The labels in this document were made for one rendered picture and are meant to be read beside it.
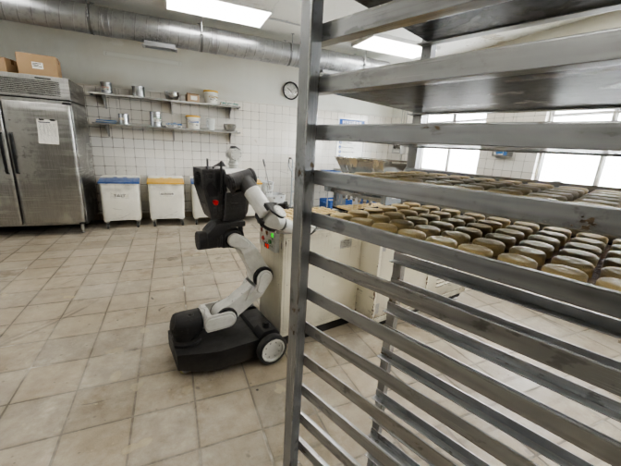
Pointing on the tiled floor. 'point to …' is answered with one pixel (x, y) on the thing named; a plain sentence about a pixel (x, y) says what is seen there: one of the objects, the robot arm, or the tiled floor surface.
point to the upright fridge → (44, 153)
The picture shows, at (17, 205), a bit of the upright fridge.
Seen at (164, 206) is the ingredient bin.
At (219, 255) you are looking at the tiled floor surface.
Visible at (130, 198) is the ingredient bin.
